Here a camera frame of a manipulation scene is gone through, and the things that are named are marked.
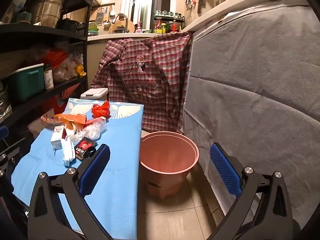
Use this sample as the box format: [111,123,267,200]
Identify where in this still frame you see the white box with red print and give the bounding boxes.
[50,126,67,150]

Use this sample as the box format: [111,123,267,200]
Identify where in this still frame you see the black condiment rack with bottles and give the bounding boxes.
[153,10,185,34]

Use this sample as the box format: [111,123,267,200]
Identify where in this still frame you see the clear plastic bag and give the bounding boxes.
[72,119,108,140]

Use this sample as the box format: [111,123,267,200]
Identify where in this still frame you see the blue cloth with white wings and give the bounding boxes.
[11,97,145,239]

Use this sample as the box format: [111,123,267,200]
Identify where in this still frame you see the pink plastic bucket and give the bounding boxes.
[139,131,200,200]

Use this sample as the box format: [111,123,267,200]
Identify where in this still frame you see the dark cooking pot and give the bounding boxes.
[59,17,80,33]

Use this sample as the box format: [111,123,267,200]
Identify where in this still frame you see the metal faucet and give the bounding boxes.
[109,13,128,29]

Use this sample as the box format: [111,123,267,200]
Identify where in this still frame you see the orange red plastic bag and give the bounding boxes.
[32,47,68,68]

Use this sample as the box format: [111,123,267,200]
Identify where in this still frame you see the large metal pot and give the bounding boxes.
[31,0,66,28]

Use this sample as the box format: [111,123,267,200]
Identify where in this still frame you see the orange wrapper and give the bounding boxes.
[41,113,87,130]

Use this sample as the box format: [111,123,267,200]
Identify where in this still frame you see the white kitchen counter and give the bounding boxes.
[87,0,310,42]

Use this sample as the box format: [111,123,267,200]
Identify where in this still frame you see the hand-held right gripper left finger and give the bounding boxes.
[27,144,118,240]

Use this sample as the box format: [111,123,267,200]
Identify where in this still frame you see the round wooden cutting board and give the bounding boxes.
[111,17,135,33]

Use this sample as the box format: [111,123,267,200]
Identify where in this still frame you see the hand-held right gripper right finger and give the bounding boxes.
[207,142,294,240]

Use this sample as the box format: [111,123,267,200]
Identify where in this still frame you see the red cardboard box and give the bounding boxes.
[41,84,80,115]

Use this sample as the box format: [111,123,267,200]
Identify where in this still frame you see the black packet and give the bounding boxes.
[74,138,97,160]

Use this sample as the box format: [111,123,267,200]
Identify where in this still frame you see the spice jar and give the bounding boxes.
[43,64,55,91]

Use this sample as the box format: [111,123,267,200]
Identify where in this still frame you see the red plaid shirt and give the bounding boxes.
[90,32,193,135]

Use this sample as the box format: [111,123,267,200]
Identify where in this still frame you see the white lidded bin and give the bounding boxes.
[80,88,109,103]

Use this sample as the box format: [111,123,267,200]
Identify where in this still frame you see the hanging kitchen utensils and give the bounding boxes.
[185,0,203,13]

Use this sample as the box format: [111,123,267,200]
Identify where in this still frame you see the black shelf rack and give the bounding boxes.
[0,0,95,135]

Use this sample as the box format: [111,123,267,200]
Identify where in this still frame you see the clear bags of food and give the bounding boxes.
[52,52,83,82]

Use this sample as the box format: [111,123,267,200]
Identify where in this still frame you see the green cooler box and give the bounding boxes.
[6,63,45,103]

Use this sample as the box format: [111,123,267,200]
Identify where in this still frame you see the white tissue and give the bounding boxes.
[61,139,75,167]

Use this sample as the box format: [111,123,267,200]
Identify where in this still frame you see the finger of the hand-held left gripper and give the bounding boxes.
[0,126,20,180]

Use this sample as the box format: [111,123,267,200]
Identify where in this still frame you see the white folding door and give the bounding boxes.
[126,0,173,30]

